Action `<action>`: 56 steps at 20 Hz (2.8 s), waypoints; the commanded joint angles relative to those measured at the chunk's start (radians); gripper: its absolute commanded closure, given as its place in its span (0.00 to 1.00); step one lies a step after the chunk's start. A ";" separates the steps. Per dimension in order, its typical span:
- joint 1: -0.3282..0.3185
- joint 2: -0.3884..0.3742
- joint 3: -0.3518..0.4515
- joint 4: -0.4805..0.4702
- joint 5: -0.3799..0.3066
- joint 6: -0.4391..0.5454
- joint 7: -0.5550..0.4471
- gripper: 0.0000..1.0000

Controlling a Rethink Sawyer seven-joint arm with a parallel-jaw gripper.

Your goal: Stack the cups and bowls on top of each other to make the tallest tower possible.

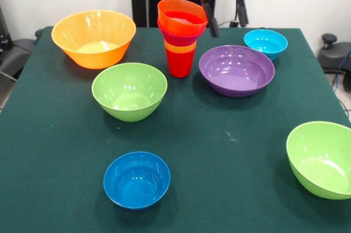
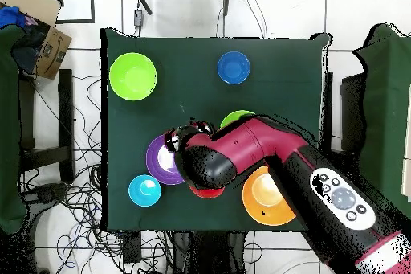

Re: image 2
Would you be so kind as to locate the red-orange plastic bowl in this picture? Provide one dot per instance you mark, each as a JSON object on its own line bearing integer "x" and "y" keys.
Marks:
{"x": 207, "y": 193}

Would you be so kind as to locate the green plastic bowl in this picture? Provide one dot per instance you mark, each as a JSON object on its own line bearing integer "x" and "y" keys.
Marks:
{"x": 234, "y": 116}
{"x": 133, "y": 76}

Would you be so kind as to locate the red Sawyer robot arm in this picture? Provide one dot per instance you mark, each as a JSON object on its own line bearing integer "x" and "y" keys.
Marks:
{"x": 257, "y": 145}

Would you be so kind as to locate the purple plastic bowl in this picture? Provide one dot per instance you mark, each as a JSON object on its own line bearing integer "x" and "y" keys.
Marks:
{"x": 157, "y": 161}

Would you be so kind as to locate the cyan plastic bowl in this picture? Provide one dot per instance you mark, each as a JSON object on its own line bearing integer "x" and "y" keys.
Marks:
{"x": 144, "y": 190}

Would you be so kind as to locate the blue plastic bowl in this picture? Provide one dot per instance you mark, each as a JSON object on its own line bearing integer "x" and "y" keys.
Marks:
{"x": 233, "y": 67}

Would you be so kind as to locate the large orange plastic bowl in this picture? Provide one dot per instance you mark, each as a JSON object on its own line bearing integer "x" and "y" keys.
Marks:
{"x": 263, "y": 203}

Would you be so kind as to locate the black power strip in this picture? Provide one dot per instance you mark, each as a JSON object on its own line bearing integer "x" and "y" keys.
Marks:
{"x": 132, "y": 245}

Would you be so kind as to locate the dark green tablecloth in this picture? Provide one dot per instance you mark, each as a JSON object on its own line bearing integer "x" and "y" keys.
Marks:
{"x": 289, "y": 78}

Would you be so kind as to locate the black tripod leg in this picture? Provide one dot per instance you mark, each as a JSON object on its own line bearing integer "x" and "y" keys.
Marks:
{"x": 226, "y": 0}
{"x": 143, "y": 0}

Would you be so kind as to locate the brown cardboard box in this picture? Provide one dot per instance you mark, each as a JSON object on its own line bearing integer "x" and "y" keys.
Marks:
{"x": 53, "y": 52}

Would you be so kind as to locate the green cloth covered table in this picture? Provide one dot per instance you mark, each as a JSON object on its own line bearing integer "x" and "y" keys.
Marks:
{"x": 385, "y": 110}
{"x": 8, "y": 126}

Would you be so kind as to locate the blue cloth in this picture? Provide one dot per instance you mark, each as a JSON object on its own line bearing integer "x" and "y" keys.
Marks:
{"x": 11, "y": 17}

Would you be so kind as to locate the black stool frame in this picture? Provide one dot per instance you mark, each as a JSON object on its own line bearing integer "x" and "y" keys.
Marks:
{"x": 353, "y": 113}
{"x": 66, "y": 110}

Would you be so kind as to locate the black pedestal foot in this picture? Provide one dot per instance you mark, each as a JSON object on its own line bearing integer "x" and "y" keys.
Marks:
{"x": 48, "y": 192}

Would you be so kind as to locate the black metal frame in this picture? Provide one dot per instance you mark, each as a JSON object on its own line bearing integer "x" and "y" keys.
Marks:
{"x": 92, "y": 4}

